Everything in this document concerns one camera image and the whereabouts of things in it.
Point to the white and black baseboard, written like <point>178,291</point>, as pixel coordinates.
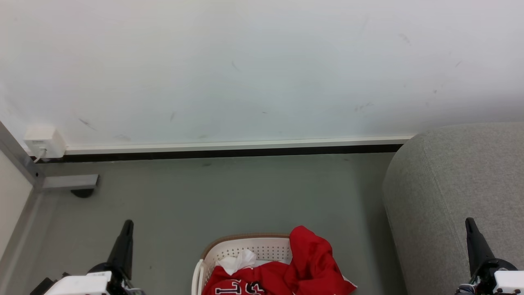
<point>229,148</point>

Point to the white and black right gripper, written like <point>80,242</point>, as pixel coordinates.
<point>507,282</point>

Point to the red garment with black lettering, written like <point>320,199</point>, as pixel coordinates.
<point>245,282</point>

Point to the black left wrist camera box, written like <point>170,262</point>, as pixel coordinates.
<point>41,287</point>

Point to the grey fabric sofa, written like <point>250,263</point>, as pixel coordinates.
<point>442,184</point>

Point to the white wall outlet box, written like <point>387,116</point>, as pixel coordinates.
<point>43,141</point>

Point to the small white cloth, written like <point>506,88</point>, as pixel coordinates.
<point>237,261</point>

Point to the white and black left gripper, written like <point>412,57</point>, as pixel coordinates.
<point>82,284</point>

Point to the red jersey with number 23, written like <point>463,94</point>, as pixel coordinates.
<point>315,262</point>

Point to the white perforated laundry basket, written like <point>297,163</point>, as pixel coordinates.
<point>266,246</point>

